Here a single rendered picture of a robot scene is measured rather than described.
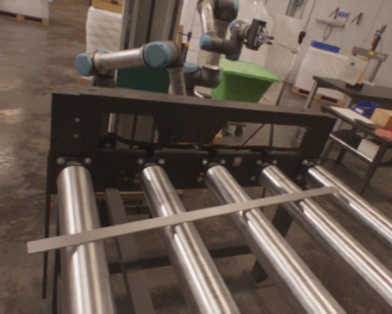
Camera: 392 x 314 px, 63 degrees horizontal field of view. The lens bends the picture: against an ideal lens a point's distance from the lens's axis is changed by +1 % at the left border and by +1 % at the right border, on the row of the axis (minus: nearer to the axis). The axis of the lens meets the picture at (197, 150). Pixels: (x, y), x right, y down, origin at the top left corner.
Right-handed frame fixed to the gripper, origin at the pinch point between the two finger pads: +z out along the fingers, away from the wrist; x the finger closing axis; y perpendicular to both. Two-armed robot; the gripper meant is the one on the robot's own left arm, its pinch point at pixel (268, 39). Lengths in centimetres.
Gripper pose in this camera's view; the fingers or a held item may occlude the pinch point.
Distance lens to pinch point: 151.3
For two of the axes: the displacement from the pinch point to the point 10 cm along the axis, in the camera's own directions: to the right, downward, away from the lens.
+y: -9.0, -0.2, -4.3
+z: 3.7, 4.9, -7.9
